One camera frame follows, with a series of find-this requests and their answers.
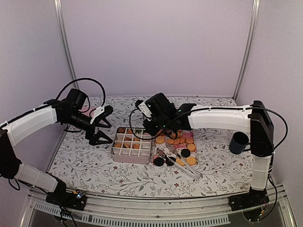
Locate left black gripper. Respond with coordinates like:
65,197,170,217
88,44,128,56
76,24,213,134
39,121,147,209
63,110,114,145

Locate orange swirl biscuit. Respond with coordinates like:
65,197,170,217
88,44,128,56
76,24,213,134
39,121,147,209
133,144,140,149

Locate metal serving tongs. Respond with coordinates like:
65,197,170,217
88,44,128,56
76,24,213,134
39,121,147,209
155,143,201,181

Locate pink divided cookie tin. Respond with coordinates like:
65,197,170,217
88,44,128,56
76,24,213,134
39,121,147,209
111,127,152,164

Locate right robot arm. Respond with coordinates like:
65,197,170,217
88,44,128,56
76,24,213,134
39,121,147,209
136,93,274,206

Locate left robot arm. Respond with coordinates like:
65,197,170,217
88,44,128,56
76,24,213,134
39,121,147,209
0,88,113,205

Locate pink plate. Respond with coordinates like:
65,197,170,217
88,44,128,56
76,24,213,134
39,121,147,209
80,107,96,117

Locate floral cookie tray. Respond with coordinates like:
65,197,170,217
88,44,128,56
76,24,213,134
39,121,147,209
152,130,198,167

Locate black sandwich cookie left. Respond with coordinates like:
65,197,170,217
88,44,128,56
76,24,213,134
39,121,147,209
153,157,165,166

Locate black sandwich cookie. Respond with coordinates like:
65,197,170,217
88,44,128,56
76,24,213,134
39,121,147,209
165,157,176,166
153,157,165,166

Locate black sandwich cookie right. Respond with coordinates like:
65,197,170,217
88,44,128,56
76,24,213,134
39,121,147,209
165,157,176,166

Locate yellow round biscuit left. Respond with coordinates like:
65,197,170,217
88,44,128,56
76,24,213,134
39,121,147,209
176,158,185,166

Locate yellow round biscuit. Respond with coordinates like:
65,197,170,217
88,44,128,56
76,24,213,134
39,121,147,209
186,156,197,166
176,158,185,166

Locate yellow round biscuit right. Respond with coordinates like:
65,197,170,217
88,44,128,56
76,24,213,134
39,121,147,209
186,156,197,166

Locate dark blue mug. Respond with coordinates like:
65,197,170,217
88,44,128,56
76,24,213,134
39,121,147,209
229,132,250,155

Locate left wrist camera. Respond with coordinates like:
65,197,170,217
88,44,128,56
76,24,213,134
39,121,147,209
90,105,113,123

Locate black camera cable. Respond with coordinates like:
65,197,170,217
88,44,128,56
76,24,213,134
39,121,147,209
55,78,107,107

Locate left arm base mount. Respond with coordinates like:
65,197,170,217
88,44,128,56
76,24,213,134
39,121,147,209
45,191,87,211

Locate front aluminium rail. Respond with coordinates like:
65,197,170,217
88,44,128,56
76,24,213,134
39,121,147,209
20,184,298,227

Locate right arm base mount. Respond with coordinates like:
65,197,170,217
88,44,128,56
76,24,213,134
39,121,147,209
228,187,269,211

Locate left aluminium frame post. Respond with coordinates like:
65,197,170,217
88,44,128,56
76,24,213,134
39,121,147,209
53,0,77,81

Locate aluminium frame post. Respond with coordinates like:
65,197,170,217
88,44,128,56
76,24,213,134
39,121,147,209
53,0,77,81
232,0,260,101

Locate right aluminium frame post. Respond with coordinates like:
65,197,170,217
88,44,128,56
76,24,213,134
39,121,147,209
232,0,260,101

